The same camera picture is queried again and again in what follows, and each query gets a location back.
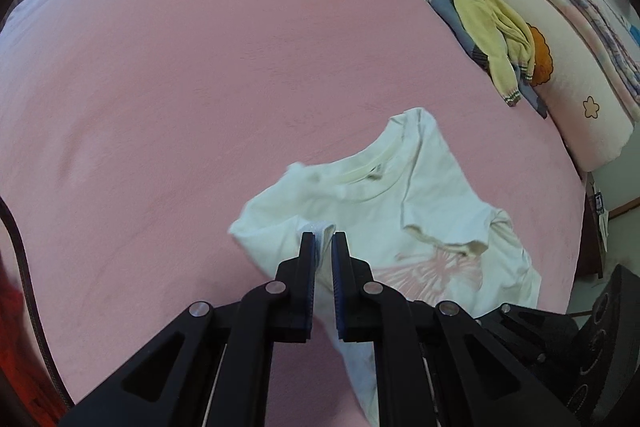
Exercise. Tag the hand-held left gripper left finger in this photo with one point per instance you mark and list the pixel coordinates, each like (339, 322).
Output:
(311, 253)

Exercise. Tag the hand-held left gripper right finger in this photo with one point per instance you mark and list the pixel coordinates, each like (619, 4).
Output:
(336, 257)

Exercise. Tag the yellow knit sweater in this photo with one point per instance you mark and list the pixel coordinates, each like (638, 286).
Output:
(495, 27)

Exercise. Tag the folded cream blankets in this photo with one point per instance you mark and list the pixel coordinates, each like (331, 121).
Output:
(575, 72)

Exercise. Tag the pink bed sheet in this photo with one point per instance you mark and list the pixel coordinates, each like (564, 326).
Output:
(200, 107)

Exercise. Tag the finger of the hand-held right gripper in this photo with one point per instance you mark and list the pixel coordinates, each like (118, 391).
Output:
(530, 327)

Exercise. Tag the white t-shirt with pink print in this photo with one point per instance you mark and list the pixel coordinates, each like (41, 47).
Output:
(425, 207)

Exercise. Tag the grey blue garment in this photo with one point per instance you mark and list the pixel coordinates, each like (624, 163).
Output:
(450, 7)

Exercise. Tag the red garment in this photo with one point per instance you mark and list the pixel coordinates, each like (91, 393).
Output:
(12, 332)

